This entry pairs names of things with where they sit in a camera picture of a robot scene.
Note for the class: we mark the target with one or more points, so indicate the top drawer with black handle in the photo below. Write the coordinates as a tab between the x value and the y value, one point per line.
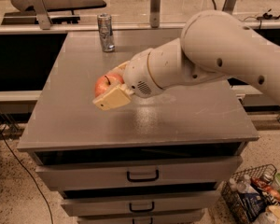
130	174

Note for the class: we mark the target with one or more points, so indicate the left metal bracket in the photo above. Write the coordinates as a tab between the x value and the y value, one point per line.
41	14

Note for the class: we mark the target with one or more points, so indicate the middle drawer with black handle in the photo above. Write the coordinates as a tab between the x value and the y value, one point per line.
139	204

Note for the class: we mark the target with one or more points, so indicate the black wire basket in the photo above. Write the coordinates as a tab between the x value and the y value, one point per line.
245	207

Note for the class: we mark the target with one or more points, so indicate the drawer with black handle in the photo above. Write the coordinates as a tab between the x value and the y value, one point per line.
130	174
139	204
181	217

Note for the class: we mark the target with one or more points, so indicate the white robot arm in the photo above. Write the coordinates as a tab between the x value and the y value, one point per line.
213	45

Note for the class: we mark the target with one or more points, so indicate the middle metal bracket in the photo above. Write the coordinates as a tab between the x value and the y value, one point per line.
154	14

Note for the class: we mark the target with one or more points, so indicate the red snack packet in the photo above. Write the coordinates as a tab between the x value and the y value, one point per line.
266	187

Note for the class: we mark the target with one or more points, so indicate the red apple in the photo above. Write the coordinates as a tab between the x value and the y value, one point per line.
104	83

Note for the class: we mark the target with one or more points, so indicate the clear plastic water bottle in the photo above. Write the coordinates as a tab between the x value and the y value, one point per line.
242	184

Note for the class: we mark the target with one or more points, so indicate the silver redbull can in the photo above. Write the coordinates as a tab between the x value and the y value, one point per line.
106	32

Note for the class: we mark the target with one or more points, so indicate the bottom drawer with black handle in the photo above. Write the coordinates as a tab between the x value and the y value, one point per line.
181	217

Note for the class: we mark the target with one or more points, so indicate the grey drawer cabinet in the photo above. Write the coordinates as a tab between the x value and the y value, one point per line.
182	123

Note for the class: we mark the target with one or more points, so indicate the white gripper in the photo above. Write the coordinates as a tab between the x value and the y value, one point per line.
139	75

